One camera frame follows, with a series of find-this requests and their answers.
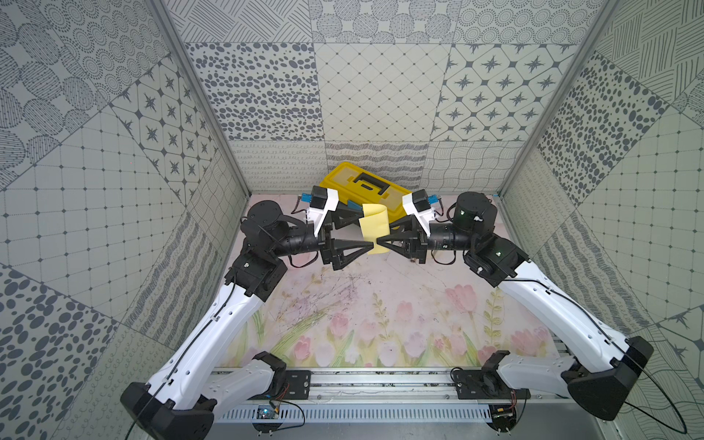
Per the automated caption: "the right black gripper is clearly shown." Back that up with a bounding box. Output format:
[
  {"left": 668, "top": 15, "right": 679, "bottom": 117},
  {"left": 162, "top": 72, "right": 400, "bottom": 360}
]
[{"left": 378, "top": 213, "right": 477, "bottom": 264}]

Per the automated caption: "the yellow square paper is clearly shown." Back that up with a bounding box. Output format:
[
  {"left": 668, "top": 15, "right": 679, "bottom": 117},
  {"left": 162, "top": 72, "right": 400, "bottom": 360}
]
[{"left": 359, "top": 203, "right": 390, "bottom": 255}]

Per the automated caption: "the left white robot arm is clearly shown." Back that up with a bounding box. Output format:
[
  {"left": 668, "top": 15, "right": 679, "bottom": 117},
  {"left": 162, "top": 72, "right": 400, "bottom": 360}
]
[{"left": 120, "top": 200, "right": 374, "bottom": 439}]

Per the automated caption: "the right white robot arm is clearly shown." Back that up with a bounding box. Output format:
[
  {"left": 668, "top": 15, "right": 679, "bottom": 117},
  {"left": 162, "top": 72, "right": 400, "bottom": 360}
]
[{"left": 377, "top": 190, "right": 654, "bottom": 421}]

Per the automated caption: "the yellow black toolbox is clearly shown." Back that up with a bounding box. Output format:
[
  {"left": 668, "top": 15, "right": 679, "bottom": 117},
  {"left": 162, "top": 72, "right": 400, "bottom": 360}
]
[{"left": 320, "top": 162, "right": 410, "bottom": 222}]

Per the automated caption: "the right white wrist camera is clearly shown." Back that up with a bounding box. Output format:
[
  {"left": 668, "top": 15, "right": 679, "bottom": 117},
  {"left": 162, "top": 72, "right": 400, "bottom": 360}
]
[{"left": 401, "top": 189, "right": 439, "bottom": 238}]

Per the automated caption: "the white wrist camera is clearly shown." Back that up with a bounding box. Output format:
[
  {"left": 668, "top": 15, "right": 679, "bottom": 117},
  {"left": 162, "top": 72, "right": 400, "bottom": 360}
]
[
  {"left": 401, "top": 189, "right": 439, "bottom": 238},
  {"left": 301, "top": 186, "right": 339, "bottom": 238}
]

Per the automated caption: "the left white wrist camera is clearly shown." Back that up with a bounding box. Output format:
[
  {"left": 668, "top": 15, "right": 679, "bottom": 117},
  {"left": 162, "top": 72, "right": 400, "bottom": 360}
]
[{"left": 301, "top": 186, "right": 339, "bottom": 238}]

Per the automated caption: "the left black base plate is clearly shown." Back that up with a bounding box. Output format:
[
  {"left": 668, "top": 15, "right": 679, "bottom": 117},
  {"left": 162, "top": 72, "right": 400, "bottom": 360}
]
[{"left": 249, "top": 370, "right": 312, "bottom": 401}]

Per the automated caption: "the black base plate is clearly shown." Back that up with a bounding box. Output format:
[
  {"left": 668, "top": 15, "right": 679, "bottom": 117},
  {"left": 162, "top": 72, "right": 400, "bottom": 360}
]
[
  {"left": 249, "top": 370, "right": 312, "bottom": 401},
  {"left": 449, "top": 368, "right": 531, "bottom": 401}
]

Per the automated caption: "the aluminium mounting rail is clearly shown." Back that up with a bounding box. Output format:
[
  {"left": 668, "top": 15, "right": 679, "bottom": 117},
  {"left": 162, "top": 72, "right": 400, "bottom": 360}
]
[{"left": 157, "top": 366, "right": 611, "bottom": 408}]

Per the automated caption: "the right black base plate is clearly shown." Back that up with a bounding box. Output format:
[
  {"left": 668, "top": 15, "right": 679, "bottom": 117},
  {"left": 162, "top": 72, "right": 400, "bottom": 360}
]
[{"left": 449, "top": 368, "right": 531, "bottom": 401}]

